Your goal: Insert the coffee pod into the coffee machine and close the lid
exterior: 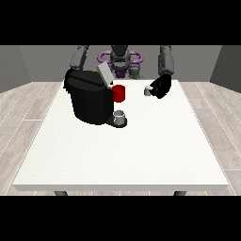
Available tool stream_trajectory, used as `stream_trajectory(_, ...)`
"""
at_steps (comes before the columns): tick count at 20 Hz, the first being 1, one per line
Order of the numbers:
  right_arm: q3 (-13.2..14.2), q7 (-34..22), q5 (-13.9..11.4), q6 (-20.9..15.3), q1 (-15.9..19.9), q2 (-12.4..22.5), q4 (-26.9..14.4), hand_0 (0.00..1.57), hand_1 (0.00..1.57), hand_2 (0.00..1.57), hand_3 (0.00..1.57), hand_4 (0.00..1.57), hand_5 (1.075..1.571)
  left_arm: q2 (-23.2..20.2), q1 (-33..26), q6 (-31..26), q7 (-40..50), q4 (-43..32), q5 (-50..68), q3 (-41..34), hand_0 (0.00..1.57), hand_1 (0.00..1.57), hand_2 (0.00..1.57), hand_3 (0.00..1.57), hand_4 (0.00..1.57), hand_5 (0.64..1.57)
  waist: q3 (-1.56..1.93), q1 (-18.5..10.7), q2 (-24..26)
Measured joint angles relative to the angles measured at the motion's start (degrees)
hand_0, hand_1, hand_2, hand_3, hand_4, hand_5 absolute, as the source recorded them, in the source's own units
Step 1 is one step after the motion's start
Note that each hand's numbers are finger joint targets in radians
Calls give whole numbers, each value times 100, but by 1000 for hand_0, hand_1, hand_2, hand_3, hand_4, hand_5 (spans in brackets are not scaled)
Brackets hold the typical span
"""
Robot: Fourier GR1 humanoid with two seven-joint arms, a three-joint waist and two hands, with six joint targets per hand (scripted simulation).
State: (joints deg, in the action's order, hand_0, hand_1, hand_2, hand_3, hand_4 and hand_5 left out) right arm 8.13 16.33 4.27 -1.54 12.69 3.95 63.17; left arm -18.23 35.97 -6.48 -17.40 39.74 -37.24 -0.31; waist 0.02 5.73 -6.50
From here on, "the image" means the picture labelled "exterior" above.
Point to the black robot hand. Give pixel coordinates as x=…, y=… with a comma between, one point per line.
x=162, y=85

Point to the small grey coffee pod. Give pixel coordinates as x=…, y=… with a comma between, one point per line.
x=147, y=90

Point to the red pod holder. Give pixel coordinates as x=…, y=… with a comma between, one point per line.
x=119, y=93

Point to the pale grey machine lid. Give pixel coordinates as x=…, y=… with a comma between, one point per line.
x=105, y=72

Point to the black coffee machine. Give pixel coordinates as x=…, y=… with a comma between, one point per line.
x=89, y=97

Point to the grey robot trunk purple rings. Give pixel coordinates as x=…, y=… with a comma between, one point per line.
x=120, y=61

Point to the small grey cup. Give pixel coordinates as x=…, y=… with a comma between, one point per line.
x=119, y=117

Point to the dark table leg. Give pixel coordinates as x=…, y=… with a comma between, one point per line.
x=60, y=193
x=180, y=193

